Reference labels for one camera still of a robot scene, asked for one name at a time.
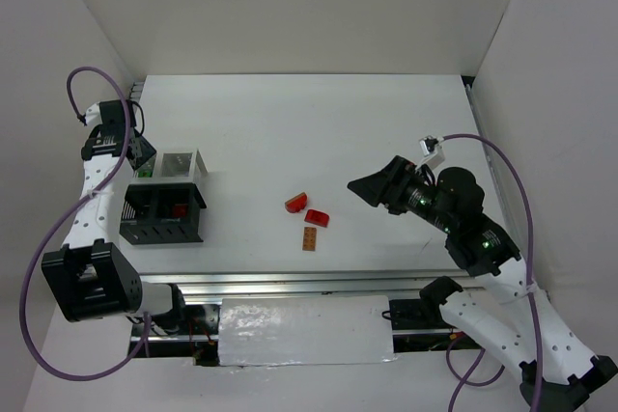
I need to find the green square lego brick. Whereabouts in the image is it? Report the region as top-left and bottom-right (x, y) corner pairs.
(137, 169), (153, 178)

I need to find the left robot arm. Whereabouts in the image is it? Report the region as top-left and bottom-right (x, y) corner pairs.
(42, 99), (185, 335)

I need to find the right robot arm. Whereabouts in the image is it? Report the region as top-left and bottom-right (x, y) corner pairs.
(348, 156), (617, 411)

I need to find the orange flat lego plate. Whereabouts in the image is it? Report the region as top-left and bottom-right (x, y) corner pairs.
(302, 227), (318, 252)

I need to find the red curved lego brick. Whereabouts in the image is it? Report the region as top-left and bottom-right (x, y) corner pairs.
(284, 192), (308, 213)

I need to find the white slatted container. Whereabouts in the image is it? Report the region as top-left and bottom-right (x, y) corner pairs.
(131, 149), (208, 185)

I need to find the black slatted container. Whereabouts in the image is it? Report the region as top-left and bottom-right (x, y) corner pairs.
(120, 183), (207, 246)

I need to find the silver tape sheet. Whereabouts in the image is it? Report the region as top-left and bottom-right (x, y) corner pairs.
(218, 295), (395, 367)

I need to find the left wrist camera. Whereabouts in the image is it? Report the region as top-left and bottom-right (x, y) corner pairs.
(80, 102), (102, 127)

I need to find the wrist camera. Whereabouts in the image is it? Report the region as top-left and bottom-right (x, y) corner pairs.
(419, 136), (445, 171)
(80, 102), (102, 127)

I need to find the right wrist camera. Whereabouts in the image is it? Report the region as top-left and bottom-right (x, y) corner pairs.
(419, 136), (445, 171)

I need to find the aluminium frame rail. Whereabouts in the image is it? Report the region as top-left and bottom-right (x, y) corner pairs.
(142, 270), (482, 303)

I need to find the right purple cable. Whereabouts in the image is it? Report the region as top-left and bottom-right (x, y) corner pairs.
(438, 133), (540, 412)

